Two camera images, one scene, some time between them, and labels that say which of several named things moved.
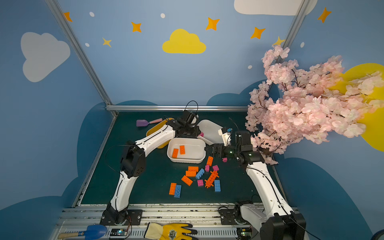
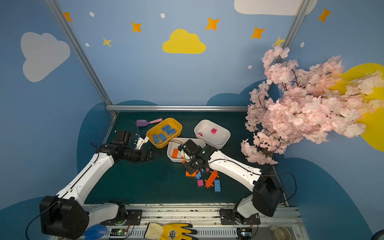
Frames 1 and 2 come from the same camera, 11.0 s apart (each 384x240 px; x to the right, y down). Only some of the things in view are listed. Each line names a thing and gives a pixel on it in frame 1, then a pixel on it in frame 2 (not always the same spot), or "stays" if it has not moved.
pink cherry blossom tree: x=309 y=101 stays
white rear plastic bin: x=211 y=135 stays
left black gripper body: x=190 y=130 -> x=144 y=154
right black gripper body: x=217 y=150 -> x=193 y=163
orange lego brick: x=175 y=153 stays
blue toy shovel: x=93 y=231 stays
